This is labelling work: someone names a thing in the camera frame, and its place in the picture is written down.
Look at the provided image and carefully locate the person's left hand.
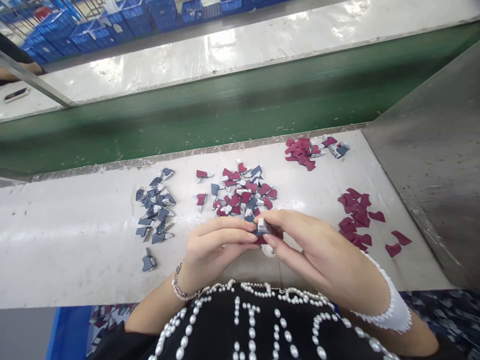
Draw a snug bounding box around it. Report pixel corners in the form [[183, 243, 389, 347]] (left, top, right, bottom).
[[182, 216, 264, 298]]

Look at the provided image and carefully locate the person's right hand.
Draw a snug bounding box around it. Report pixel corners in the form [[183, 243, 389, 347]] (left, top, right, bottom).
[[253, 208, 373, 299]]

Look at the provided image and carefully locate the large heap of red covers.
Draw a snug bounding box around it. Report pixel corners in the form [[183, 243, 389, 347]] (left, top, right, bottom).
[[337, 187, 387, 253]]

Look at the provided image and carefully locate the pile of blue-grey parts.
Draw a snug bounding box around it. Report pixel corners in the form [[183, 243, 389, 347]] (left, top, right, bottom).
[[134, 167, 178, 245]]

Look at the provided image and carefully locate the mixed pile of red blue parts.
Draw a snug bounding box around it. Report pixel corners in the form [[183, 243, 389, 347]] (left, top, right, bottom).
[[209, 158, 281, 223]]

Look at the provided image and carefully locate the person's body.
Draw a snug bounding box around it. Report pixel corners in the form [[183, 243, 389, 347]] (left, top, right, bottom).
[[88, 279, 463, 360]]

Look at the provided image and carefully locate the small heap of red covers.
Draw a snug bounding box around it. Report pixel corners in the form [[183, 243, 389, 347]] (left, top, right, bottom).
[[283, 136, 324, 172]]

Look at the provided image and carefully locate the heap of parts in bin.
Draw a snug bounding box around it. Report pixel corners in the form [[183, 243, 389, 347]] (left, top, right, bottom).
[[87, 302, 142, 348]]

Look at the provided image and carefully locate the dark patterned cloth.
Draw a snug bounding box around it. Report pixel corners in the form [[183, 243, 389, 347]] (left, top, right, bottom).
[[400, 290, 480, 360]]

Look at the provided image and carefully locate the green conveyor belt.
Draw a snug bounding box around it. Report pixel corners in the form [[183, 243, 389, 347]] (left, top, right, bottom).
[[0, 20, 480, 176]]

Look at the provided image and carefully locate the steel side panel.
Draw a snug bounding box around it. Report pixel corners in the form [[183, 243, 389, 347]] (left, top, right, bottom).
[[361, 40, 480, 290]]

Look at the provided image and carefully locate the blue plastic bin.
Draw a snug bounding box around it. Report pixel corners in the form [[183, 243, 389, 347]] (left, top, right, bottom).
[[46, 305, 95, 360]]

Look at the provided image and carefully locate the black flat device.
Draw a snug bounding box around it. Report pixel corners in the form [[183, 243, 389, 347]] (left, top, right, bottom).
[[3, 87, 31, 104]]

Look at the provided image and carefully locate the stack of blue crates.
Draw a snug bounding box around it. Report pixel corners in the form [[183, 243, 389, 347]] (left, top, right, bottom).
[[0, 0, 301, 65]]

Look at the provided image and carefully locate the metal frame post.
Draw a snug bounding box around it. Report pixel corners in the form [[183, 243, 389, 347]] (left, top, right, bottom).
[[0, 49, 78, 110]]

